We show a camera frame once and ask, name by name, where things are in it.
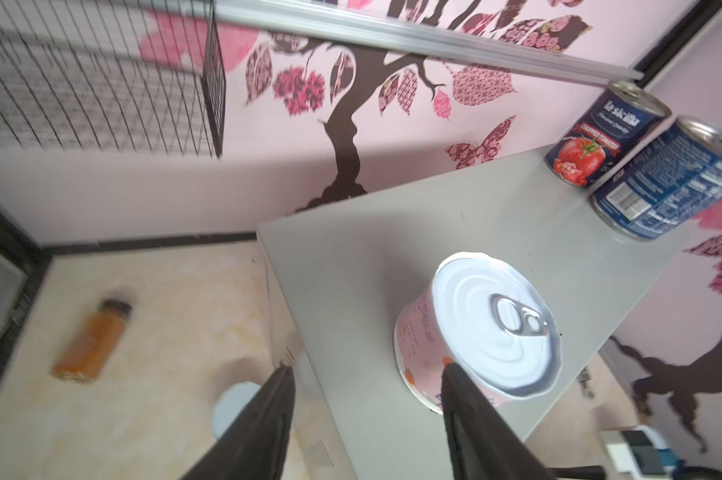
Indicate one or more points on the black wire basket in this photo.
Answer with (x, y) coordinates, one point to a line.
(112, 76)

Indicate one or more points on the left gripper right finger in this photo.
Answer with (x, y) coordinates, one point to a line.
(481, 445)

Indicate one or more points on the pink can white lid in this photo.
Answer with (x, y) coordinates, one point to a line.
(482, 314)

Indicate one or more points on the metal kitchen tongs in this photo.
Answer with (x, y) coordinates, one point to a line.
(584, 381)

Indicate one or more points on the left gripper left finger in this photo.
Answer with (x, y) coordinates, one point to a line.
(255, 445)

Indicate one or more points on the blue label tall can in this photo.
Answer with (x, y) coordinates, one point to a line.
(674, 177)

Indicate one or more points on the la sicilia tomato can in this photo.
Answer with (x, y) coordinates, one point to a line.
(621, 117)

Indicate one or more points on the grey metal cabinet box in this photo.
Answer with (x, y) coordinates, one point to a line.
(340, 275)

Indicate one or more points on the aluminium rail back wall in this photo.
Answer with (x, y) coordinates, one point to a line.
(329, 23)

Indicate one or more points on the orange spice jar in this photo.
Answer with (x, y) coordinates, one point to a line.
(86, 354)

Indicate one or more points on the pink can near cabinet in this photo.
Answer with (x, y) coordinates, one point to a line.
(230, 405)

